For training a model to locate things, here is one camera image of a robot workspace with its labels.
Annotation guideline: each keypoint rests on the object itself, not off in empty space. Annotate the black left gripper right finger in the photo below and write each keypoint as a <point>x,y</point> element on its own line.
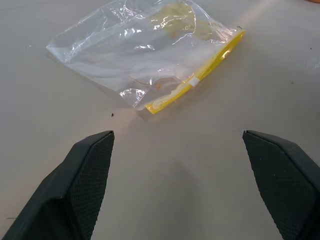
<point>287,185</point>

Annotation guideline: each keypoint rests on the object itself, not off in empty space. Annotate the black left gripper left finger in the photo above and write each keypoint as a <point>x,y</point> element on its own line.
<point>75,190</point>

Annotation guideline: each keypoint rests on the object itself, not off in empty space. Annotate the blurry orange-brown food item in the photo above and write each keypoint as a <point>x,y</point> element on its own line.
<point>313,0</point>

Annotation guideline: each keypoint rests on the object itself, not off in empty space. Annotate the clear yellow-zip plastic bag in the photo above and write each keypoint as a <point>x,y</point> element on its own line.
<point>112,50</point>

